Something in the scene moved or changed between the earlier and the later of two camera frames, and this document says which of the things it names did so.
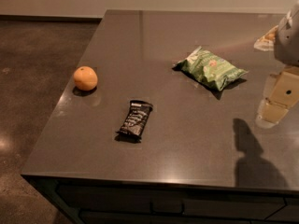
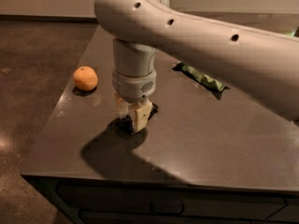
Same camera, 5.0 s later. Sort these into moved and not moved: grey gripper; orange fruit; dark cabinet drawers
Moved: grey gripper
Not moved: orange fruit; dark cabinet drawers
